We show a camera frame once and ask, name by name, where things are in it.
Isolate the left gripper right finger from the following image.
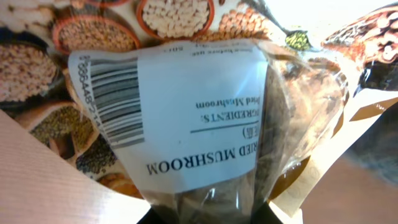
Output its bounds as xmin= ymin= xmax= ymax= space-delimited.
xmin=250 ymin=203 xmax=282 ymax=224

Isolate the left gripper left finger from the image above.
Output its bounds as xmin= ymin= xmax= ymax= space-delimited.
xmin=137 ymin=208 xmax=162 ymax=224

